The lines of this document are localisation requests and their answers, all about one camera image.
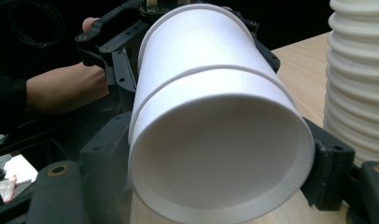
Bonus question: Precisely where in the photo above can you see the single white paper cup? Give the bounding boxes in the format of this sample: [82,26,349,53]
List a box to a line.
[137,3,264,95]
[127,64,316,224]

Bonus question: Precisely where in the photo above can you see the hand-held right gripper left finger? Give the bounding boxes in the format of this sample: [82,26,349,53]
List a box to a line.
[79,111,133,224]

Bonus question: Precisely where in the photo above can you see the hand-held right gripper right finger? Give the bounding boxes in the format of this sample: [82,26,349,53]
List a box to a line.
[300,116,356,212]

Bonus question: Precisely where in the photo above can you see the white paper sheet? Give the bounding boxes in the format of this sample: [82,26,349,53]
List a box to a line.
[3,153,40,185]

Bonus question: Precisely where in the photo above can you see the stack of white paper cups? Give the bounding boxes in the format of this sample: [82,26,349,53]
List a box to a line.
[322,0,379,166]

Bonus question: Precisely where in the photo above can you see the red checked cloth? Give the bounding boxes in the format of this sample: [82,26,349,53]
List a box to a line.
[0,175,19,203]

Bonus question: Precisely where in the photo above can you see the black cable coil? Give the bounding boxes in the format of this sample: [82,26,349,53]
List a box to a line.
[7,0,66,50]

